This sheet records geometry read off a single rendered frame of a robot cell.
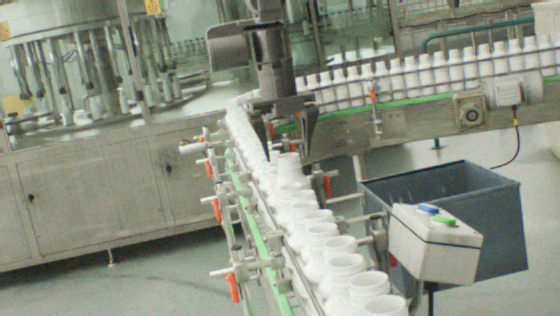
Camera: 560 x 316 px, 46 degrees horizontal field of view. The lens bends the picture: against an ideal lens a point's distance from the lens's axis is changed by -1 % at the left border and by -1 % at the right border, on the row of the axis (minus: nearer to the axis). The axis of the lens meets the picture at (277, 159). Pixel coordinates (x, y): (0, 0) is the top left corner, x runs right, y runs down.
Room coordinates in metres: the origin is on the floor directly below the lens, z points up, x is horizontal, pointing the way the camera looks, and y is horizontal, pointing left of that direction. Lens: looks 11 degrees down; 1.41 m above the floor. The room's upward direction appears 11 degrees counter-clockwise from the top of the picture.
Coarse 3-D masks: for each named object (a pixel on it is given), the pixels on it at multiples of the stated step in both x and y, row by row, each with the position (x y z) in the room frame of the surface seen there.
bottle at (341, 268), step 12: (336, 264) 0.65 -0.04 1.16; (348, 264) 0.65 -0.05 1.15; (360, 264) 0.62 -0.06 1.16; (336, 276) 0.62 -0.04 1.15; (348, 276) 0.62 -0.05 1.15; (336, 288) 0.62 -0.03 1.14; (348, 288) 0.62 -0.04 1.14; (336, 300) 0.62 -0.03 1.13; (348, 300) 0.61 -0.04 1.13; (324, 312) 0.63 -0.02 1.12; (336, 312) 0.61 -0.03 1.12; (348, 312) 0.61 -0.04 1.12
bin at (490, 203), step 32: (384, 192) 1.76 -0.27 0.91; (416, 192) 1.77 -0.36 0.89; (448, 192) 1.78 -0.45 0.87; (480, 192) 1.47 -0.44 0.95; (512, 192) 1.48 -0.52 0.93; (384, 224) 1.54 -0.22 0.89; (480, 224) 1.47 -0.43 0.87; (512, 224) 1.48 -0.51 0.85; (480, 256) 1.47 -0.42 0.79; (512, 256) 1.48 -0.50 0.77; (448, 288) 1.46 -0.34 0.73
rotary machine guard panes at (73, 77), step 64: (0, 0) 4.31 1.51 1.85; (64, 0) 4.35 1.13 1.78; (128, 0) 4.39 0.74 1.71; (192, 0) 4.43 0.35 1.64; (0, 64) 4.30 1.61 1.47; (64, 64) 4.34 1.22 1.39; (128, 64) 4.38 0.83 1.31; (192, 64) 4.42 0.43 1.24; (256, 64) 4.46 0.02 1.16; (64, 128) 4.33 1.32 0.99
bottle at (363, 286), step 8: (368, 272) 0.59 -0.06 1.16; (376, 272) 0.59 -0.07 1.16; (352, 280) 0.58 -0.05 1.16; (360, 280) 0.59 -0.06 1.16; (368, 280) 0.59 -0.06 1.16; (376, 280) 0.59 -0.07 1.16; (384, 280) 0.57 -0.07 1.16; (352, 288) 0.57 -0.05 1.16; (360, 288) 0.56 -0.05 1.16; (368, 288) 0.56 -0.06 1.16; (376, 288) 0.56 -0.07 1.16; (384, 288) 0.56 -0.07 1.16; (352, 296) 0.57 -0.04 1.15; (360, 296) 0.56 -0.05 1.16; (368, 296) 0.56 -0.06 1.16; (352, 304) 0.57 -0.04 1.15; (360, 304) 0.56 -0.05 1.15; (360, 312) 0.56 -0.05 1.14
